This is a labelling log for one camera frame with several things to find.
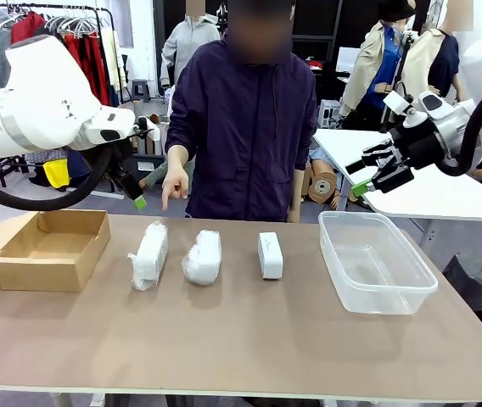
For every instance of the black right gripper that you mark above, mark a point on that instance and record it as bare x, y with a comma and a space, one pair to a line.
419, 146

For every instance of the white monitor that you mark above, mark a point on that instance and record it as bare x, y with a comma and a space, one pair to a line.
347, 59

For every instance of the open brown cardboard box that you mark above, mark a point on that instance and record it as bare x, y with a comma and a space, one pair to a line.
50, 267

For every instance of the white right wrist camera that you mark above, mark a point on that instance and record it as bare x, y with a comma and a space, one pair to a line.
396, 102

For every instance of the clear plastic container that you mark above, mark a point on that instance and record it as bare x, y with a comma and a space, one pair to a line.
377, 271

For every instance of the cream hanging garment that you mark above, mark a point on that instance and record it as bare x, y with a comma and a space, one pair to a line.
111, 63

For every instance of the black clothes rack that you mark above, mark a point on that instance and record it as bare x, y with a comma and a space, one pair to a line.
96, 9

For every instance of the rectangular bubble-wrapped clock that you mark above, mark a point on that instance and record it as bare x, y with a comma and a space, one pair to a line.
149, 254

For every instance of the white perforated box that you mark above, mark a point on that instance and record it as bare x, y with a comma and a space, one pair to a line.
330, 113

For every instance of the rounded bubble-wrapped clock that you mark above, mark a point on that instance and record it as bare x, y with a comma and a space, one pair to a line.
203, 258

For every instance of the brown paper roll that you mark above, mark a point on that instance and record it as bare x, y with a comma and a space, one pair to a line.
321, 184

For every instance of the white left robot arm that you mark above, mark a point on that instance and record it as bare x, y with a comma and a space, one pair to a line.
33, 85

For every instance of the yellow cloth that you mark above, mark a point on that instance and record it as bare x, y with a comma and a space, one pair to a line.
56, 174

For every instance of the red dress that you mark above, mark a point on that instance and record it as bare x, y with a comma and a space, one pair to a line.
90, 68

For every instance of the unwrapped white clock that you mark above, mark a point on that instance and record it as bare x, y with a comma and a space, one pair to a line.
270, 256

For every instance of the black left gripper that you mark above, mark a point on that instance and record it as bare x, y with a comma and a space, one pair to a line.
122, 159

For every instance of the mannequin in grey hoodie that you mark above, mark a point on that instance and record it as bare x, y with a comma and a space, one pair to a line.
190, 42

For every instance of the person in purple jacket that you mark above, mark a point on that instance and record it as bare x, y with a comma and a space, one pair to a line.
241, 127

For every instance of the mannequin in beige coat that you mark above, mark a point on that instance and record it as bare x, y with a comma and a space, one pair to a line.
372, 63

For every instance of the mannequin in navy shirt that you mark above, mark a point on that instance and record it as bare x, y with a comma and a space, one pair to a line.
436, 55

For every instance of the white background table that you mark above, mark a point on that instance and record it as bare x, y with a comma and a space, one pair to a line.
436, 195

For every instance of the person's right hand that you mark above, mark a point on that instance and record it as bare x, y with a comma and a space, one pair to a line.
176, 178

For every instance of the red jacket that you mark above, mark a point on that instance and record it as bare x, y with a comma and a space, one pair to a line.
26, 27

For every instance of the person's left hand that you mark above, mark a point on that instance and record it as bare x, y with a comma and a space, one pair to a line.
296, 199

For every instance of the grey plastic stool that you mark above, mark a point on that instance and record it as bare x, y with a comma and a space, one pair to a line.
140, 89

